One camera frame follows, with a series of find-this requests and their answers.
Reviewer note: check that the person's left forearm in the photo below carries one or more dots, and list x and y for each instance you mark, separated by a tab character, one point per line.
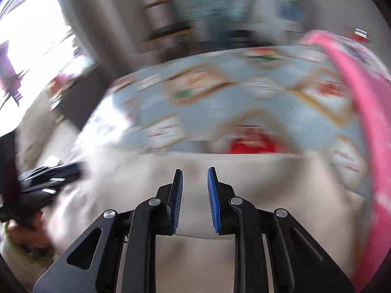
12	250

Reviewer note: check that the grey curtain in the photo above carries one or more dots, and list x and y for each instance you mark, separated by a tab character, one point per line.
100	21

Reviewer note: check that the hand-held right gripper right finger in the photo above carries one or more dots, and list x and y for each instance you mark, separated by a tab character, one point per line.
213	204

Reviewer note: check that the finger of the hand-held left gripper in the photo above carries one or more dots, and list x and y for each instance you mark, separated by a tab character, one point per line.
52	172
42	193

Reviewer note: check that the dark hanging garment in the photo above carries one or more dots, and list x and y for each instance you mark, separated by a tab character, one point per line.
9	70

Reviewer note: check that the grey board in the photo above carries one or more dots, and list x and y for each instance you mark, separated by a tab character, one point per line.
82	97

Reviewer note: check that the person's left hand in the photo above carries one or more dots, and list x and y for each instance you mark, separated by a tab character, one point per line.
27	232

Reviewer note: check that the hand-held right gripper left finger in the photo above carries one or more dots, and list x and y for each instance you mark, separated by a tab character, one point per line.
177	204

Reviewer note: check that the cream zip jacket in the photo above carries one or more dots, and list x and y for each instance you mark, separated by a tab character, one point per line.
259	183

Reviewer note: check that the pink floral blanket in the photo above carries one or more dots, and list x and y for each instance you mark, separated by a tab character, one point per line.
372	113

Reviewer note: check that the wooden chair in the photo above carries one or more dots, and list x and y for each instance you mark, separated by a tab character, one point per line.
166	33

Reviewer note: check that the red lighter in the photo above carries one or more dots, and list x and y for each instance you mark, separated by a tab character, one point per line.
362	34

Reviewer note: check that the clutter of colourful goods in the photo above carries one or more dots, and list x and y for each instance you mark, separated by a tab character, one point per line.
64	82

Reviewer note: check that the blue patterned bedsheet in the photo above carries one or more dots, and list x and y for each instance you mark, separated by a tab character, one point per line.
213	110

